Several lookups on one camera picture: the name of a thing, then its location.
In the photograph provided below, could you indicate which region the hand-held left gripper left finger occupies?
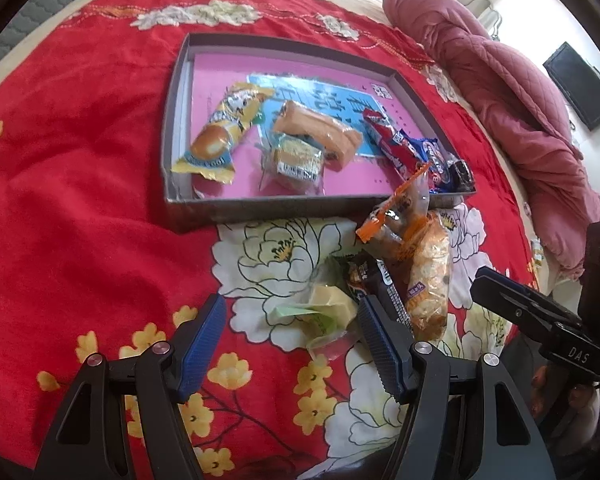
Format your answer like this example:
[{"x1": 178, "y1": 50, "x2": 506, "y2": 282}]
[{"x1": 32, "y1": 293, "x2": 228, "y2": 480}]

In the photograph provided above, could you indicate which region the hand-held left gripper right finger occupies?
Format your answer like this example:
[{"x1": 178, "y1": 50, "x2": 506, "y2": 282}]
[{"x1": 356, "y1": 296, "x2": 556, "y2": 480}]

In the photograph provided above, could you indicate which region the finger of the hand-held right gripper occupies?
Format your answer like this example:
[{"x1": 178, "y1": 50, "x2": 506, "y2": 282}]
[
  {"x1": 469, "y1": 280, "x2": 556, "y2": 348},
  {"x1": 475, "y1": 266, "x2": 583, "y2": 331}
]

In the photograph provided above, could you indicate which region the green and clear snack packet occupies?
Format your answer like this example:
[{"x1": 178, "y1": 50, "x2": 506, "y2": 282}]
[{"x1": 269, "y1": 255, "x2": 363, "y2": 361}]

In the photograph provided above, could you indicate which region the dark brown snack bar packet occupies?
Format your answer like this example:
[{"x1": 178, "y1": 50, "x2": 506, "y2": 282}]
[{"x1": 346, "y1": 254, "x2": 415, "y2": 335}]

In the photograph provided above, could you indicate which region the clear rice cracker packet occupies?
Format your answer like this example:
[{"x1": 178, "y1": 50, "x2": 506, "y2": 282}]
[{"x1": 407, "y1": 209, "x2": 453, "y2": 343}]

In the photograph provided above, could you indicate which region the orange and clear snack packet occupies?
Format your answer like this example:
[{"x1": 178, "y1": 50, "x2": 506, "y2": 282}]
[{"x1": 355, "y1": 161, "x2": 432, "y2": 263}]

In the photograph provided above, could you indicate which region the small black snack packet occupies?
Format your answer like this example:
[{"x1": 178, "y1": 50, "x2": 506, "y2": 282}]
[{"x1": 449, "y1": 158, "x2": 477, "y2": 194}]

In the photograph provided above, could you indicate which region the grey cardboard box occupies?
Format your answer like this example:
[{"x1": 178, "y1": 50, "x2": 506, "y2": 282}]
[{"x1": 161, "y1": 32, "x2": 477, "y2": 224}]

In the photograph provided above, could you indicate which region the blue cookie packet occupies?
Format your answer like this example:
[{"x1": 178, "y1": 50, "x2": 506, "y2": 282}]
[{"x1": 414, "y1": 136, "x2": 457, "y2": 194}]

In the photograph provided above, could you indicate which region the red snack packet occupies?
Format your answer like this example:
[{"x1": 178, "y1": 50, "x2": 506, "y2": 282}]
[{"x1": 361, "y1": 109, "x2": 431, "y2": 182}]

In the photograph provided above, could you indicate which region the clear packet with small cake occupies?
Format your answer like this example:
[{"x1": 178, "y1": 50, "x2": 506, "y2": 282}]
[{"x1": 259, "y1": 134, "x2": 327, "y2": 197}]

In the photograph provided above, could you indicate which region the yellow cake packet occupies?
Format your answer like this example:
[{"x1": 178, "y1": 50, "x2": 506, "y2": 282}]
[{"x1": 172, "y1": 82, "x2": 277, "y2": 187}]

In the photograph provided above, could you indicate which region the plain orange snack packet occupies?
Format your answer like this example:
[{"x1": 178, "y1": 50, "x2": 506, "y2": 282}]
[{"x1": 271, "y1": 99, "x2": 364, "y2": 172}]

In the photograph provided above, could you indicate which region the person's right hand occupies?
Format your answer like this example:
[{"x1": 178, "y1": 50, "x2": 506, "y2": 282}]
[{"x1": 530, "y1": 364, "x2": 600, "y2": 443}]

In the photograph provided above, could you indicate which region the pink quilt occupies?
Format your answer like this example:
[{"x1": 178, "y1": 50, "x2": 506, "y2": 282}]
[{"x1": 382, "y1": 0, "x2": 600, "y2": 282}]

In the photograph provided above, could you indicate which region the red floral blanket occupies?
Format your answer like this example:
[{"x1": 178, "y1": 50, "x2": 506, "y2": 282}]
[{"x1": 0, "y1": 0, "x2": 546, "y2": 480}]

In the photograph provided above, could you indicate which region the black television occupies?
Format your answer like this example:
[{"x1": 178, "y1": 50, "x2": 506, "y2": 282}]
[{"x1": 542, "y1": 42, "x2": 600, "y2": 132}]

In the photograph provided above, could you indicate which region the metal rack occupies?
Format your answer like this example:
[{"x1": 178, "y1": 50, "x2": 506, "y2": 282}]
[{"x1": 472, "y1": 0, "x2": 507, "y2": 38}]

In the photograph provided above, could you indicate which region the grey quilted headboard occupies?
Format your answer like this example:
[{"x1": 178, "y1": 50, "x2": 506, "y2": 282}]
[{"x1": 0, "y1": 0, "x2": 136, "y2": 83}]

